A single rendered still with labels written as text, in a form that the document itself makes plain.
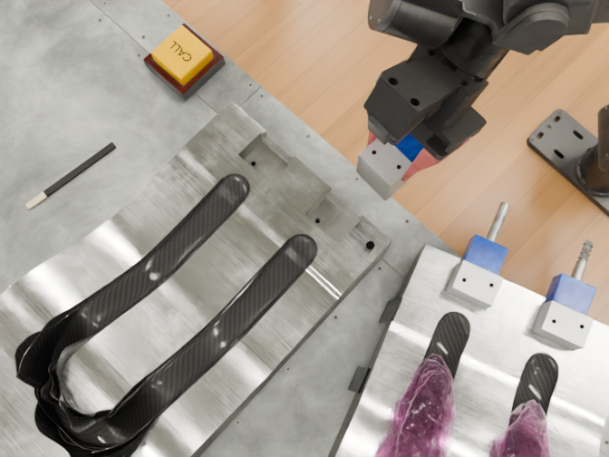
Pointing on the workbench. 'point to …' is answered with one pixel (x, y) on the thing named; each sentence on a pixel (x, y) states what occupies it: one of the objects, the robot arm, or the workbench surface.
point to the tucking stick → (70, 176)
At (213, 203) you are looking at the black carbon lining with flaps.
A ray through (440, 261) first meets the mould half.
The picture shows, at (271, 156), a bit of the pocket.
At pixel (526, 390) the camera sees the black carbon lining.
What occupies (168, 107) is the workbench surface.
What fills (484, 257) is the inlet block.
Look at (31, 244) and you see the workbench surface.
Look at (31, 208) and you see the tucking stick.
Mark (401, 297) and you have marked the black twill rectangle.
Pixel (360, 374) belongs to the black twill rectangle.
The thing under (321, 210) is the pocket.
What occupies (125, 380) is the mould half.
